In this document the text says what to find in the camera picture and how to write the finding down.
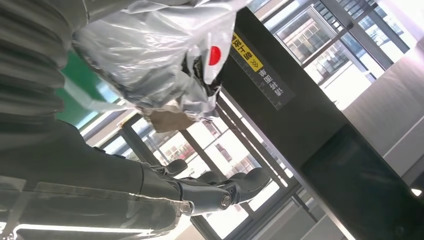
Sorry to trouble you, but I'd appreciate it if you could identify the black scanner machine with column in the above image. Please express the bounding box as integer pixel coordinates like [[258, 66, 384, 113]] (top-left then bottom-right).
[[216, 6, 424, 240]]

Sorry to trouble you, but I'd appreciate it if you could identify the green conveyor belt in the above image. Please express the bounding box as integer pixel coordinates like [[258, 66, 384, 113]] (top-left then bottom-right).
[[54, 49, 121, 130]]

